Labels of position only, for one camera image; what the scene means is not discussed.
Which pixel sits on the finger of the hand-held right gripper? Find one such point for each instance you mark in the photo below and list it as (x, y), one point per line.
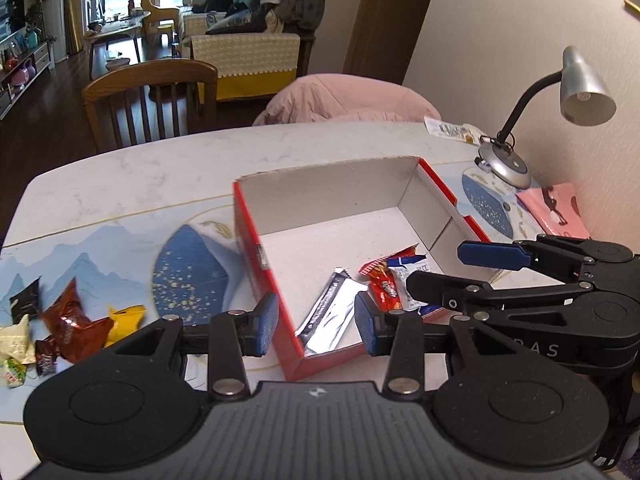
(450, 292)
(492, 253)

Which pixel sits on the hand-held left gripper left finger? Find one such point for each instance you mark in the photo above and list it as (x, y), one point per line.
(267, 322)

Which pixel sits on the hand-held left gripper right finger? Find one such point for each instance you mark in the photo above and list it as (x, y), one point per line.
(367, 327)

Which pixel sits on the silver bar wrapper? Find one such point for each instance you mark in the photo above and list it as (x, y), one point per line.
(330, 315)

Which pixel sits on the red checkered snack packet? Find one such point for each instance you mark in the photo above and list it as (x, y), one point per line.
(382, 287)

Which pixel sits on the white blue snack packet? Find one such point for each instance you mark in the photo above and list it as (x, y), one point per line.
(402, 261)

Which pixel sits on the red cardboard box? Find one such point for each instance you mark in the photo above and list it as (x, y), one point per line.
(340, 230)

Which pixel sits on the large brown shiny packet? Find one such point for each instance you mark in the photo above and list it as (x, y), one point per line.
(72, 332)

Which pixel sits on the small dark brown packet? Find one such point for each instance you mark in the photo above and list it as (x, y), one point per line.
(46, 360)

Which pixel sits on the black snack packet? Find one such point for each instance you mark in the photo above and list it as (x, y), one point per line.
(25, 302)

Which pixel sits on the cream candy packet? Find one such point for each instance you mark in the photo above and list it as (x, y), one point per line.
(15, 342)

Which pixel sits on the green white candy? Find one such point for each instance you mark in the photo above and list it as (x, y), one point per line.
(12, 374)

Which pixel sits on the pink card packet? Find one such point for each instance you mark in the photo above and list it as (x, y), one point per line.
(550, 207)

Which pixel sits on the white printed snack packet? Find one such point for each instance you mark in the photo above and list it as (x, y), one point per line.
(450, 130)

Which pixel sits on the plain yellow snack packet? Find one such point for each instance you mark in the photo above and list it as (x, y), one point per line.
(125, 322)

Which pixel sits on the silver desk lamp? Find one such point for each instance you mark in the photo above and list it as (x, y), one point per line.
(585, 95)

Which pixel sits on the brown wooden door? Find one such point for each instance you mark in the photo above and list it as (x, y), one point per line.
(385, 15)

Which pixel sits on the sofa with cream cover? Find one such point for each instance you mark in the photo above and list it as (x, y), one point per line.
(245, 55)

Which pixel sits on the wooden dining chair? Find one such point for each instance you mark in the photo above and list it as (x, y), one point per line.
(145, 72)

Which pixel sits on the small round stool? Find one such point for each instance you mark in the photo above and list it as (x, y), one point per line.
(117, 64)

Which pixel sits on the grey jacket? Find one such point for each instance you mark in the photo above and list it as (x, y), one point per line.
(300, 5)

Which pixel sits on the wooden giraffe chair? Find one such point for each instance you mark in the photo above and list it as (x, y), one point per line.
(157, 12)

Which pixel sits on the wooden coffee table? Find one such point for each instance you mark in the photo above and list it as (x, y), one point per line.
(117, 27)

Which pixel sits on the television cabinet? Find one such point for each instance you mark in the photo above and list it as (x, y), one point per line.
(37, 60)

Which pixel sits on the pink toy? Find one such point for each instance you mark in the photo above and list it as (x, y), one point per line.
(22, 72)

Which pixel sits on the yellow curtain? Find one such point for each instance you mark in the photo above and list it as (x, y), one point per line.
(75, 5)

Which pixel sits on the wall television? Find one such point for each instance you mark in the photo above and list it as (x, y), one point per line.
(11, 7)

